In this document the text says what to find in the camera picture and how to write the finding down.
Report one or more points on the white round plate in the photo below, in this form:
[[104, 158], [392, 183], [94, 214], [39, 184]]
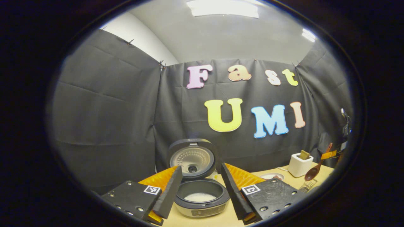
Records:
[[268, 176]]

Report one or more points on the brown toast slice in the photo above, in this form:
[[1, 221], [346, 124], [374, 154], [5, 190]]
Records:
[[305, 154]]

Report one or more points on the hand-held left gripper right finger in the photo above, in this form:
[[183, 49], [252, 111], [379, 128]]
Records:
[[232, 195]]

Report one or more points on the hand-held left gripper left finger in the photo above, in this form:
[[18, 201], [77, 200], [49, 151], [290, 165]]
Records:
[[172, 195]]

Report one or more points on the small ceiling light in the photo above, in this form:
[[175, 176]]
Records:
[[308, 35]]

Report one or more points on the white rice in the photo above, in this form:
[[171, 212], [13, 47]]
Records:
[[200, 197]]

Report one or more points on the black backdrop cloth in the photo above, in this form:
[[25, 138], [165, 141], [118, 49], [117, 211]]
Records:
[[104, 110]]

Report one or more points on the long ceiling light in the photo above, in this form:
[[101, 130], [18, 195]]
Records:
[[222, 8]]

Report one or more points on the brown wooden spoon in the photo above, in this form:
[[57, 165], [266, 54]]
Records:
[[312, 173]]

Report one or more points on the white toaster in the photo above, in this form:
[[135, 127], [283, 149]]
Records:
[[300, 167]]

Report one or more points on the silver black rice cooker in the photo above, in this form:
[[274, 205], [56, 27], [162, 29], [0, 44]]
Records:
[[202, 210]]

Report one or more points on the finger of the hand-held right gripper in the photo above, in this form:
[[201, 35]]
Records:
[[329, 154]]

